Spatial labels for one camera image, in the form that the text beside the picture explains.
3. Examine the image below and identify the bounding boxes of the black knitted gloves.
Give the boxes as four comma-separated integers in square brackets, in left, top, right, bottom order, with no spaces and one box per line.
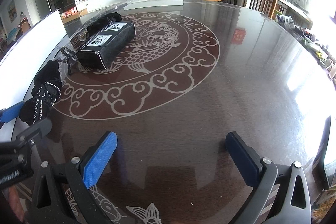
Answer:
[19,60,62,126]

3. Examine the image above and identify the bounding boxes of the black glossy carton box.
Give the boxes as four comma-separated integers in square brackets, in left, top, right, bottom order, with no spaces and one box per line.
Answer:
[76,21,135,70]

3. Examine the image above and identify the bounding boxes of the glasses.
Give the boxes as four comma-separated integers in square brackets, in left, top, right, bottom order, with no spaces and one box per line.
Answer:
[57,9,122,76]

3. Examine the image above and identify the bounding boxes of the white storage box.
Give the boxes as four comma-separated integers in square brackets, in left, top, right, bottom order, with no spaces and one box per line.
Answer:
[0,9,68,140]

